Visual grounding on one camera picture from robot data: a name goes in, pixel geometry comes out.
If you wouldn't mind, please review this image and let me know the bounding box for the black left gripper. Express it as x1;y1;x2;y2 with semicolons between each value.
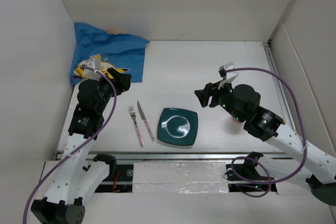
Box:
91;68;130;113

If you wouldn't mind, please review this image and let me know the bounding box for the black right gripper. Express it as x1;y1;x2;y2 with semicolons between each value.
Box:
194;77;245;123

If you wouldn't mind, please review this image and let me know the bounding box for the pink plastic cup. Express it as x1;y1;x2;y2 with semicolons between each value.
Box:
233;118;243;124

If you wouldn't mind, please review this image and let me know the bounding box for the pink handled fork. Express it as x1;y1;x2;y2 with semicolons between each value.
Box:
129;106;144;147

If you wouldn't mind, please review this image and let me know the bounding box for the blue Pikachu placemat cloth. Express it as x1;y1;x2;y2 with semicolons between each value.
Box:
70;23;150;85

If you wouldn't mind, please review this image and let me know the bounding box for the dark green square plate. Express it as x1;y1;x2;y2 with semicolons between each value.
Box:
157;108;198;146

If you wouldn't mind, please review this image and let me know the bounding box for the pink handled knife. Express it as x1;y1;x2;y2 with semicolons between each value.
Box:
137;101;155;142

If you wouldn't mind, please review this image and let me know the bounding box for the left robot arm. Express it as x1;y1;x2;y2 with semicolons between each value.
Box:
31;68;132;223

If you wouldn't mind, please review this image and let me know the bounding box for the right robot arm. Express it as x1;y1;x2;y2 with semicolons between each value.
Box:
194;83;335;206

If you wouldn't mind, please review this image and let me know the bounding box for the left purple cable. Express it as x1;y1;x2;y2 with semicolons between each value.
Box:
23;66;118;224

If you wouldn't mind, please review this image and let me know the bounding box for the purple cable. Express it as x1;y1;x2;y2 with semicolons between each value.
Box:
227;67;308;198
23;66;118;224

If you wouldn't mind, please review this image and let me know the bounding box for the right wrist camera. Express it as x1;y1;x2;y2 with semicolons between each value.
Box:
218;62;239;89

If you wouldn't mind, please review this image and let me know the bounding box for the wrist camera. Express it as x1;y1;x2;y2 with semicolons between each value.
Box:
83;57;101;80
218;62;239;89

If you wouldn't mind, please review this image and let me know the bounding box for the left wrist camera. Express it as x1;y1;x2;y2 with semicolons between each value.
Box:
83;57;101;80

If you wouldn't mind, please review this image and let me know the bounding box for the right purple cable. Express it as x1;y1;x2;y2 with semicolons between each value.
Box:
227;67;308;198

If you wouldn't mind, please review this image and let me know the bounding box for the aluminium rail frame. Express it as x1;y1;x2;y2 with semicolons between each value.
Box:
54;40;299;186

